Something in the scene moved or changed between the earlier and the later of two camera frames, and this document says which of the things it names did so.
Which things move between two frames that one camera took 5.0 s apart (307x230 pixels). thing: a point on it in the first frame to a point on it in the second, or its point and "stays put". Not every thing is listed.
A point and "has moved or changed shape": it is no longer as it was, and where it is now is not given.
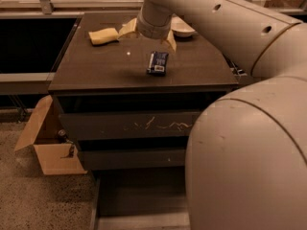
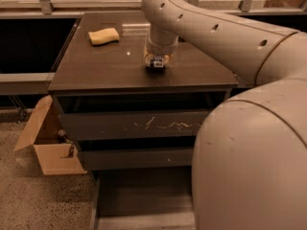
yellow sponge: (104, 36) stays put
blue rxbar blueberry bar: (157, 63) has moved or changed shape
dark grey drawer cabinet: (129, 103) stays put
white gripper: (151, 30) to (160, 49)
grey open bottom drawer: (140, 199) stays put
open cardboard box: (56, 155) stays put
